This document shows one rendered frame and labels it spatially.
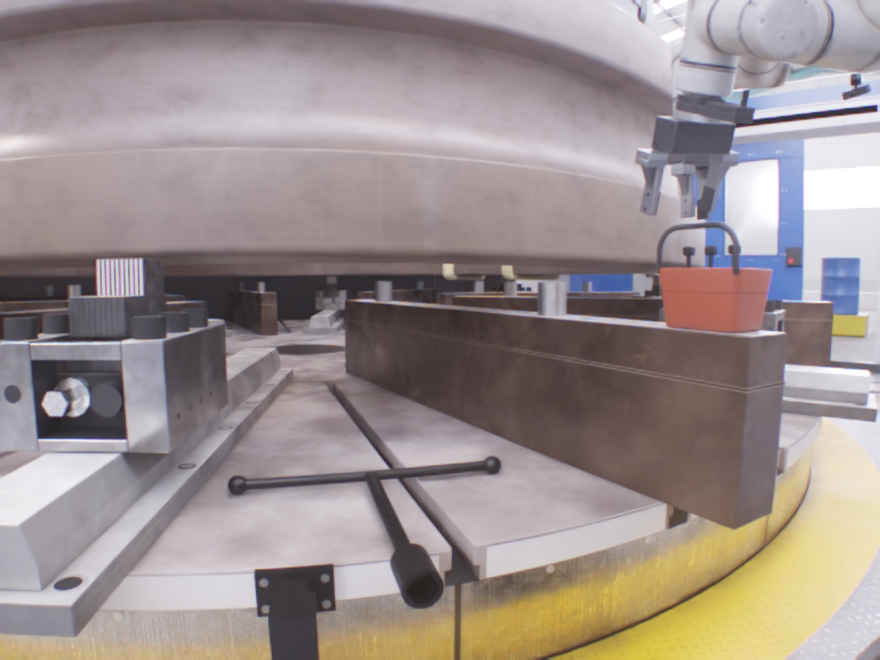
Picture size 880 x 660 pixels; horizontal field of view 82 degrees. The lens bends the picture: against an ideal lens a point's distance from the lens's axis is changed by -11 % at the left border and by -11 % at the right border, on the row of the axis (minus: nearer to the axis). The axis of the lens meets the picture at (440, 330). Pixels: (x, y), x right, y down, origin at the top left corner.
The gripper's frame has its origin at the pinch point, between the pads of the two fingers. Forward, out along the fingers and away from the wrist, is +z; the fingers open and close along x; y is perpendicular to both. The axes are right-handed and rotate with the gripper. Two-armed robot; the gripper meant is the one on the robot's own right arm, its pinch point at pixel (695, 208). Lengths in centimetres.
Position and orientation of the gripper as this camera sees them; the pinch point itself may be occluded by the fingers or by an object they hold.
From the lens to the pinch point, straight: 120.7
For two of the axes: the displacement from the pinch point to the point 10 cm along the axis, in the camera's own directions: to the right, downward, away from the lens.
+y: 4.8, 0.8, -8.7
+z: 0.0, 10.0, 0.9
